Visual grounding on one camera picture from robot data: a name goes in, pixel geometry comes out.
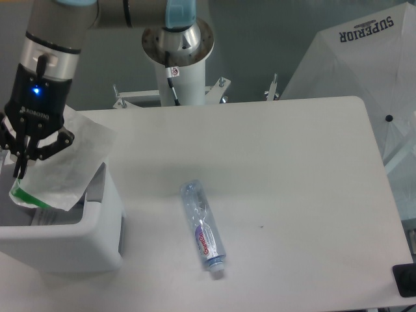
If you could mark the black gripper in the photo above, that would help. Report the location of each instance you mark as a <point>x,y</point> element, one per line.
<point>35,109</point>

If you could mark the clear plastic wrapper green strip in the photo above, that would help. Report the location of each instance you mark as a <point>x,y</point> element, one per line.
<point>60,181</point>

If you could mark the crushed clear plastic bottle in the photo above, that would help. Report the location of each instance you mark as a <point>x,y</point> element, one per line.
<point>203,227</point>

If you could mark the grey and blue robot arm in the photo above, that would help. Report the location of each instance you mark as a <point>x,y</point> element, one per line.
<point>56,31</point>

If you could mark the paper trash in can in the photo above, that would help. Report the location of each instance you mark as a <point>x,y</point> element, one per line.
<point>49,217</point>

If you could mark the white plastic trash can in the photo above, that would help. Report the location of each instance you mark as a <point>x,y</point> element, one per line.
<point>94,244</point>

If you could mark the white Superior umbrella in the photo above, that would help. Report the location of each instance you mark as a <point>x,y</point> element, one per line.
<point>372,58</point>

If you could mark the black device at table edge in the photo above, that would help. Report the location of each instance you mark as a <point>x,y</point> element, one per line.
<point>404,275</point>

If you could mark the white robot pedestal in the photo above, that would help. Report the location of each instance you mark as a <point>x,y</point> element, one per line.
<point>179,56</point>

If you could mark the white metal base frame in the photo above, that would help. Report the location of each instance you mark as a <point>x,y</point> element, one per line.
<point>213,95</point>

